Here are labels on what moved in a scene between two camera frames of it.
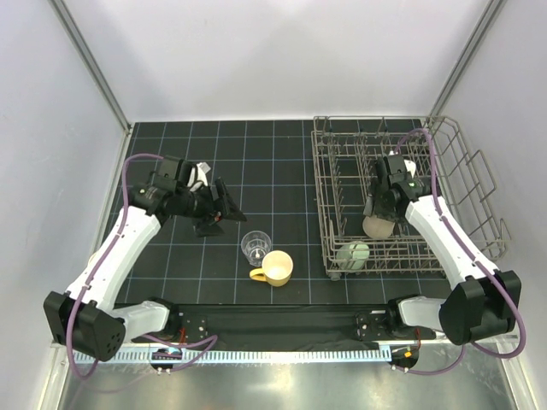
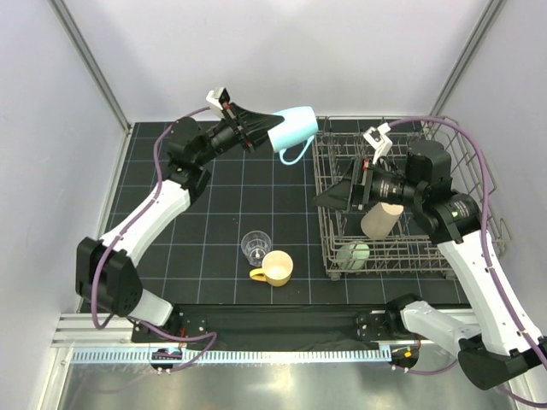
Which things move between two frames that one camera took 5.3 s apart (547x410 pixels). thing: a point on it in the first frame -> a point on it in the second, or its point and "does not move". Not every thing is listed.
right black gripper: [373, 207] -> [338, 196]
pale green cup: [353, 256] does not move
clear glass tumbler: [255, 244] does not move
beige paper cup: [378, 228] does not move
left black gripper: [214, 210] -> [252, 127]
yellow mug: [277, 267] does not move
